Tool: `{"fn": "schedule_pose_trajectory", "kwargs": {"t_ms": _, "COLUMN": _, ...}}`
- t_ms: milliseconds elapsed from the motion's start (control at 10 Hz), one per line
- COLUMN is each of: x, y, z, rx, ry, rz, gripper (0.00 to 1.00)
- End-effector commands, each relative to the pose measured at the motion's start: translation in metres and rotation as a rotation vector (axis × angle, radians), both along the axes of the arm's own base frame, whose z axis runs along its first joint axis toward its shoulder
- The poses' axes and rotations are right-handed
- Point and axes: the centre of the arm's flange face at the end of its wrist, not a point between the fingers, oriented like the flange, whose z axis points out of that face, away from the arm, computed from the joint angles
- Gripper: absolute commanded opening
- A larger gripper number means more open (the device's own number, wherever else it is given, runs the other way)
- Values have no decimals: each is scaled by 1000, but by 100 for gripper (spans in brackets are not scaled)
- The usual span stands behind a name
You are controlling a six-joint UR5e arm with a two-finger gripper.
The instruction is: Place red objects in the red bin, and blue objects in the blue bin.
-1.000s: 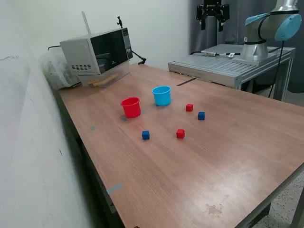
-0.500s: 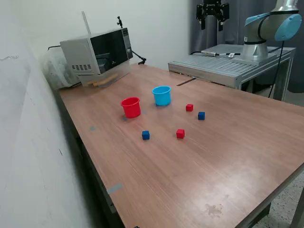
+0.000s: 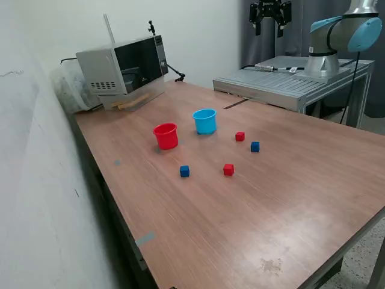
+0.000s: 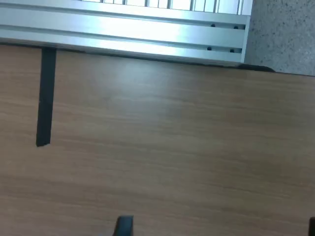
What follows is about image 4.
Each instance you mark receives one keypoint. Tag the black tape strip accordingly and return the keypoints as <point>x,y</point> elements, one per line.
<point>46,98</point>

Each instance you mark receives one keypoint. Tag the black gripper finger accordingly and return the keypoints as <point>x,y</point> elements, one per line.
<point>123,227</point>
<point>312,227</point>

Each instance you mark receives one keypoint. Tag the aluminium extrusion platform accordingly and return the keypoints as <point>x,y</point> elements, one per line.
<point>123,27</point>

